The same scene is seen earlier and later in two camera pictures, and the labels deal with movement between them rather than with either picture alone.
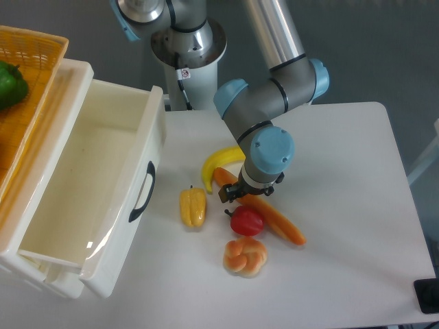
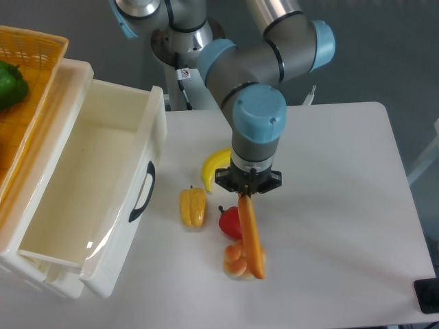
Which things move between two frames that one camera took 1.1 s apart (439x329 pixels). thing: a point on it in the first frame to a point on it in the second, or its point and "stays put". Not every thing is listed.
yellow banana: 218,158 stays put
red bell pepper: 245,221 to 230,221
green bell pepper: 14,86 stays put
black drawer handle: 150,170 stays put
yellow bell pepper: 193,205 stays put
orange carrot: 274,217 to 250,236
